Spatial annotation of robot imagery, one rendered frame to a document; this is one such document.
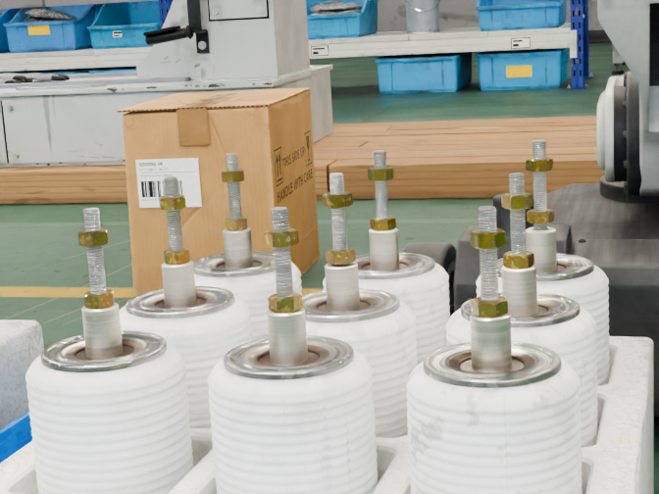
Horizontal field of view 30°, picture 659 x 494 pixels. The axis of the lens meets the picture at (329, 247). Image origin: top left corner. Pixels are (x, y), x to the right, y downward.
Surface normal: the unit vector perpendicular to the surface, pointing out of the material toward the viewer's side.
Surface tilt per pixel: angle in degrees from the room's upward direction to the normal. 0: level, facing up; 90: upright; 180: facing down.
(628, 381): 0
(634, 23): 124
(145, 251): 89
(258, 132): 90
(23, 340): 90
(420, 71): 92
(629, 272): 46
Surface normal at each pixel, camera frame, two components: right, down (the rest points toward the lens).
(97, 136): -0.24, 0.21
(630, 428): -0.06, -0.98
